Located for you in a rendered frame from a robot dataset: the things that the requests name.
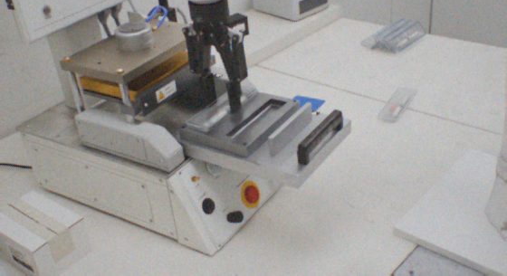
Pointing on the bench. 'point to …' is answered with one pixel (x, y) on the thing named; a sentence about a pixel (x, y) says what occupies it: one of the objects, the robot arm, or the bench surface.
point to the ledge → (279, 33)
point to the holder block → (245, 125)
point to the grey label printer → (291, 2)
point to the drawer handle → (319, 136)
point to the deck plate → (168, 111)
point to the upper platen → (103, 89)
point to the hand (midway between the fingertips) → (222, 94)
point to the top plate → (129, 50)
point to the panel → (222, 196)
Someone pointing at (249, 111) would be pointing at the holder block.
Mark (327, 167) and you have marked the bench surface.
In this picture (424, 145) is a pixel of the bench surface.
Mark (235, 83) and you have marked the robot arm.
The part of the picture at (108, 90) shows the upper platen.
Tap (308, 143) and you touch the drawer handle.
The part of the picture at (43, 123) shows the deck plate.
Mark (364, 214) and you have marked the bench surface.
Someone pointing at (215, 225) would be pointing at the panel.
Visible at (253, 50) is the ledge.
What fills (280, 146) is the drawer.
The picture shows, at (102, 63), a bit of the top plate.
